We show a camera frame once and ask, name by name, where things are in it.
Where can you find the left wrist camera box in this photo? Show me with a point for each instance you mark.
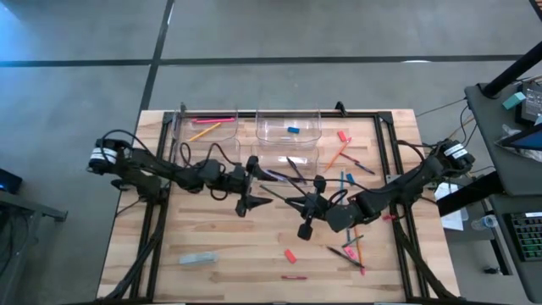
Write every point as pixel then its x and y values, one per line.
pixel 239 181

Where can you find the yellow pencil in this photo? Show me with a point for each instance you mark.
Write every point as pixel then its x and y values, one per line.
pixel 203 131

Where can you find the black slanted support pole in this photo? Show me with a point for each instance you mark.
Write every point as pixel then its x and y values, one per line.
pixel 512 70
pixel 470 194

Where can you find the pink eraser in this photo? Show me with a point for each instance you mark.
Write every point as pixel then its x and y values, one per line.
pixel 350 253

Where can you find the blue pencil pink eraser tip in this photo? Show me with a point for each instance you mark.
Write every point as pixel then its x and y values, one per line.
pixel 341 175

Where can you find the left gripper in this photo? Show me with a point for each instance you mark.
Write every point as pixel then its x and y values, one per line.
pixel 252 163

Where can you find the flat rectangular block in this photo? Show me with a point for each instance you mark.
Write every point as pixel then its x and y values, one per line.
pixel 198 258

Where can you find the blue crayon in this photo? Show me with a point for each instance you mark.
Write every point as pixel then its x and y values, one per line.
pixel 348 236

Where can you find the grey desk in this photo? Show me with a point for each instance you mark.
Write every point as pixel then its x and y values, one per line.
pixel 487 127
pixel 534 279

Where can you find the clear water bottle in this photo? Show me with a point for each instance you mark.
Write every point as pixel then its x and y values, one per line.
pixel 487 221

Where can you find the black clamp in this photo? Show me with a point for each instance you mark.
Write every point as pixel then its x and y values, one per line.
pixel 340 108
pixel 183 108

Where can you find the teal box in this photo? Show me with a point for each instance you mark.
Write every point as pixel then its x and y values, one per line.
pixel 514 101

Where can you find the dark tablet screen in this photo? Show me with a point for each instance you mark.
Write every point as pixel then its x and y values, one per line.
pixel 525 142

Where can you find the slim black grey pen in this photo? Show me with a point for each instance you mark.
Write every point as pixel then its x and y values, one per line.
pixel 288 176

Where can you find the white paper sheet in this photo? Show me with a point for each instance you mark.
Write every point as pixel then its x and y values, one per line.
pixel 453 220

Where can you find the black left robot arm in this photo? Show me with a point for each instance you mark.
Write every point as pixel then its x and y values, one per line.
pixel 148 165

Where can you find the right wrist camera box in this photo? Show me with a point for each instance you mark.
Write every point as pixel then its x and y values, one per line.
pixel 324 208

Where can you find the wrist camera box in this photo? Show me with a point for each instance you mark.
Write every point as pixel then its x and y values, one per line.
pixel 324 208
pixel 239 181

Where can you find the black box blue light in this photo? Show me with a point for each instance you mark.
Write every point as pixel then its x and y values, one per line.
pixel 10 182

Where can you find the orange pencil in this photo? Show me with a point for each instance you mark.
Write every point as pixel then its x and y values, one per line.
pixel 360 254
pixel 338 154

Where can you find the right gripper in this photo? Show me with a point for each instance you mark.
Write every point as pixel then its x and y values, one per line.
pixel 319 183

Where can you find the grey metal cart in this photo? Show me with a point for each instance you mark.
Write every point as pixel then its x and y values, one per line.
pixel 34 207

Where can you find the small black object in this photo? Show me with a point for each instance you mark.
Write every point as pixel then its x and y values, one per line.
pixel 492 270

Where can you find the dark red crayon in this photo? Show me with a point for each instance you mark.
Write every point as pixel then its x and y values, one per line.
pixel 350 157

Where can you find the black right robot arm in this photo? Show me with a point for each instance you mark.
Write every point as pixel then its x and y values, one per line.
pixel 402 186

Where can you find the small red tag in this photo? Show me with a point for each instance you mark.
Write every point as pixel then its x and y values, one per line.
pixel 387 217

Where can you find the blue eraser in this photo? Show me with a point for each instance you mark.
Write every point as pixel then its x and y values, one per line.
pixel 350 179
pixel 293 130

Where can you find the clear plastic bin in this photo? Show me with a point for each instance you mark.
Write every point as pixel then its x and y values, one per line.
pixel 309 123
pixel 228 133
pixel 201 149
pixel 275 152

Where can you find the black device box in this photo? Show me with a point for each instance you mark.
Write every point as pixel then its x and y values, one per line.
pixel 531 106

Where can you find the purple grip clear pen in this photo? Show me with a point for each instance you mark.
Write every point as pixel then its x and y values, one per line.
pixel 273 173

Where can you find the backlit computer keyboard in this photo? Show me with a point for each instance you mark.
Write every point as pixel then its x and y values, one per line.
pixel 527 235

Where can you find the green crayon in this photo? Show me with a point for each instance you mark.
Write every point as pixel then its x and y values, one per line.
pixel 355 240

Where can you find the black aluminium table frame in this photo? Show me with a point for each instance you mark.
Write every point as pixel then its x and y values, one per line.
pixel 247 114

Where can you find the dark blue pen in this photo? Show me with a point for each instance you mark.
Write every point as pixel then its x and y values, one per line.
pixel 365 168

